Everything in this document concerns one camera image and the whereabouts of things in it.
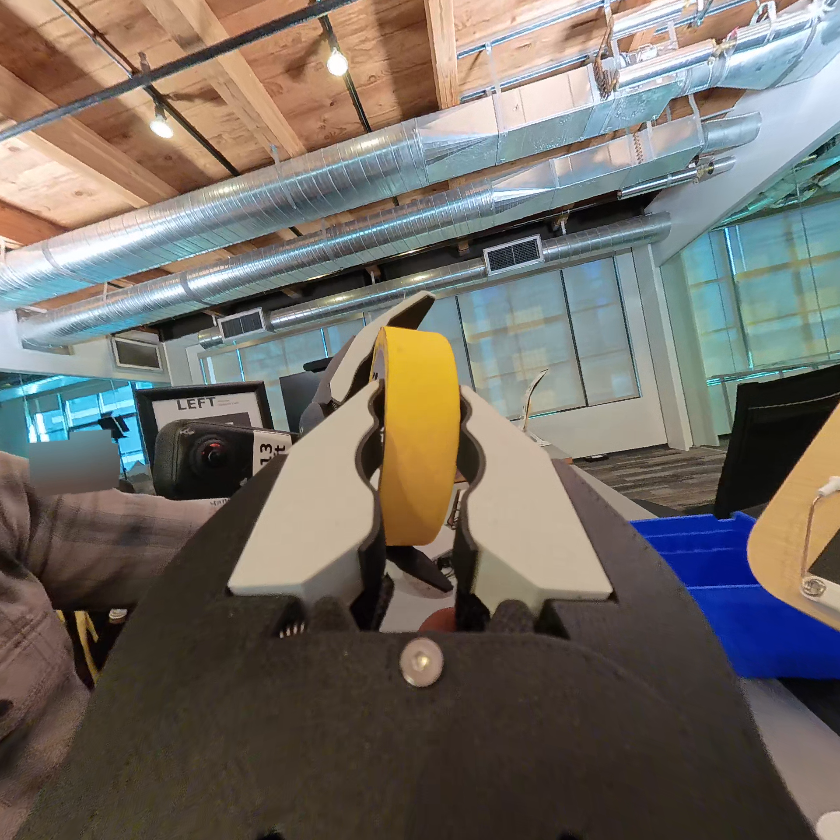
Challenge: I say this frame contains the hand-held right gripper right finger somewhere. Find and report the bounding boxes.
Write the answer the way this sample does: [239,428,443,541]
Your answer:
[451,385,616,605]

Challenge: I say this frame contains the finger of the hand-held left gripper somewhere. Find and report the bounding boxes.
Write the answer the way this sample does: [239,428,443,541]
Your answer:
[336,291,438,399]

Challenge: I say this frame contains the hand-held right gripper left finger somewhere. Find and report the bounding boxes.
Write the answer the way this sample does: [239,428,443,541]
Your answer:
[226,379,389,601]

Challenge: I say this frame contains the yellow masking tape roll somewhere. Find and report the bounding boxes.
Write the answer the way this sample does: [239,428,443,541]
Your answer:
[369,326,462,547]

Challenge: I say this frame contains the blue plastic bin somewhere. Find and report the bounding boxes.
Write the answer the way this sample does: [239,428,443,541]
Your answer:
[629,510,840,681]

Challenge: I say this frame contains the person's left forearm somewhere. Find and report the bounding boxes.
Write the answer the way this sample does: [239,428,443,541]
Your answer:
[0,453,227,611]

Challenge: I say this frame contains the black framed marker sign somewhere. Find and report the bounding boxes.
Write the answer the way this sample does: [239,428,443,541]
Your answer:
[134,382,274,454]

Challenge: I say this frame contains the black television screen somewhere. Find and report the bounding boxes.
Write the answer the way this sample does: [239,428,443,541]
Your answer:
[279,371,329,435]

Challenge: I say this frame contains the white tilted board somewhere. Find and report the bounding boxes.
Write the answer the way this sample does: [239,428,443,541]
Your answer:
[521,367,552,435]

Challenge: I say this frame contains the white air vent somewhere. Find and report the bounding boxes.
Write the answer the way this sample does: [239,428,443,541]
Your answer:
[483,234,546,276]
[217,306,267,343]

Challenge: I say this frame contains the wooden board with black panel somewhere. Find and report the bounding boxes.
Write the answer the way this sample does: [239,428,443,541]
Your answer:
[746,412,840,634]

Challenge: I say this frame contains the black office chair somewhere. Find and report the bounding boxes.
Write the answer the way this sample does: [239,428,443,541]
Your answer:
[713,377,840,521]

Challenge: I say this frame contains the black ceiling light track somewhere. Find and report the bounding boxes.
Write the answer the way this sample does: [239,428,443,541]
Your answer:
[0,0,375,178]

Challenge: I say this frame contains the white wall vent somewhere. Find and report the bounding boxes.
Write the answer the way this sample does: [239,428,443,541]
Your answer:
[109,333,165,373]

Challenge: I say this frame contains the large silver ceiling duct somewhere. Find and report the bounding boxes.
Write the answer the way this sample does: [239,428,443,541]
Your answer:
[0,0,840,312]

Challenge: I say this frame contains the black bag yellow straps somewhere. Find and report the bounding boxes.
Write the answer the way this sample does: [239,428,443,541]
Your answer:
[56,607,126,690]

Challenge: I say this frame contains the small white plug cable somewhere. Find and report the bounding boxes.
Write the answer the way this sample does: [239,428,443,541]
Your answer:
[799,477,840,595]

